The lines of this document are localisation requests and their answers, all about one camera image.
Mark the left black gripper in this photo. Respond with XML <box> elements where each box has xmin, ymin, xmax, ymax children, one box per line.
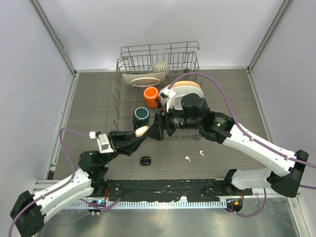
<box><xmin>101</xmin><ymin>129</ymin><xmax>146</xmax><ymax>166</ymax></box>

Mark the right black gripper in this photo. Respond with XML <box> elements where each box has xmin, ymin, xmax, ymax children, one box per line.
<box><xmin>144</xmin><ymin>102</ymin><xmax>201</xmax><ymax>140</ymax></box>

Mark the cream square earbud case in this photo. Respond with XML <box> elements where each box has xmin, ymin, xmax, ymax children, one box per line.
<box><xmin>135</xmin><ymin>126</ymin><xmax>149</xmax><ymax>137</ymax></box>

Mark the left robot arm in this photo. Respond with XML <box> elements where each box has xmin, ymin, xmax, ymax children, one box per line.
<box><xmin>8</xmin><ymin>126</ymin><xmax>149</xmax><ymax>237</ymax></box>

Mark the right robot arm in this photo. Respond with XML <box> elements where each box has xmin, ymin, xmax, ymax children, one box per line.
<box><xmin>146</xmin><ymin>93</ymin><xmax>309</xmax><ymax>198</ymax></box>

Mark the dark green ceramic mug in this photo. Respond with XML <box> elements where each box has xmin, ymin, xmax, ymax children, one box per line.
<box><xmin>132</xmin><ymin>107</ymin><xmax>150</xmax><ymax>129</ymax></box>

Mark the orange ceramic mug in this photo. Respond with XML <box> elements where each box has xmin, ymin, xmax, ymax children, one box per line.
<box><xmin>143</xmin><ymin>86</ymin><xmax>160</xmax><ymax>108</ymax></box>

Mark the beige ceramic plate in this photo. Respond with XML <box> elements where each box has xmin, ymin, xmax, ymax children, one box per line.
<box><xmin>171</xmin><ymin>80</ymin><xmax>201</xmax><ymax>89</ymax></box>

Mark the cream oval dish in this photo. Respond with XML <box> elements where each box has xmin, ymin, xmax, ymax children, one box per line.
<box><xmin>122</xmin><ymin>72</ymin><xmax>166</xmax><ymax>87</ymax></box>

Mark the striped grey white cup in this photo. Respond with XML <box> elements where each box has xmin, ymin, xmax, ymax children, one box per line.
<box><xmin>148</xmin><ymin>61</ymin><xmax>170</xmax><ymax>75</ymax></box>

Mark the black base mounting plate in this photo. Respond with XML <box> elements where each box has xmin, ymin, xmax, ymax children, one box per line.
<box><xmin>107</xmin><ymin>179</ymin><xmax>253</xmax><ymax>202</ymax></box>

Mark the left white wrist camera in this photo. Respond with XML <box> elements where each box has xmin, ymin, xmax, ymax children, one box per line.
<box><xmin>89</xmin><ymin>131</ymin><xmax>114</xmax><ymax>154</ymax></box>

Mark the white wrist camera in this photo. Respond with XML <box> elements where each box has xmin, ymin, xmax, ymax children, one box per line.
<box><xmin>89</xmin><ymin>131</ymin><xmax>114</xmax><ymax>154</ymax></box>
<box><xmin>159</xmin><ymin>87</ymin><xmax>176</xmax><ymax>112</ymax></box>

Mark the white plate with foot ring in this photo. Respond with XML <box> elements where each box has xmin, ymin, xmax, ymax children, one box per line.
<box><xmin>169</xmin><ymin>85</ymin><xmax>204</xmax><ymax>110</ymax></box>

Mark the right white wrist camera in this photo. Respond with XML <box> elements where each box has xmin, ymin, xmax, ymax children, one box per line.
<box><xmin>159</xmin><ymin>87</ymin><xmax>176</xmax><ymax>112</ymax></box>

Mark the grey wire dish rack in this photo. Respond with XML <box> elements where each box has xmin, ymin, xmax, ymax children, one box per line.
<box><xmin>112</xmin><ymin>41</ymin><xmax>204</xmax><ymax>130</ymax></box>

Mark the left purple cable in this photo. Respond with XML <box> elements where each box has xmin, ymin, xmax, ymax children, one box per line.
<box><xmin>8</xmin><ymin>127</ymin><xmax>121</xmax><ymax>237</ymax></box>

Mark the purple cable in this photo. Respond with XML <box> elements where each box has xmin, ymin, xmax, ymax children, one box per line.
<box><xmin>169</xmin><ymin>72</ymin><xmax>316</xmax><ymax>218</ymax></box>
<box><xmin>8</xmin><ymin>127</ymin><xmax>121</xmax><ymax>237</ymax></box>

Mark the white perforated cable rail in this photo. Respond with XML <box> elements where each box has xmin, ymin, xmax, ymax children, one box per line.
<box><xmin>65</xmin><ymin>198</ymin><xmax>227</xmax><ymax>210</ymax></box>

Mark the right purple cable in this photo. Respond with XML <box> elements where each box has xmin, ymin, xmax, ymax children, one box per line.
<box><xmin>169</xmin><ymin>72</ymin><xmax>316</xmax><ymax>218</ymax></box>

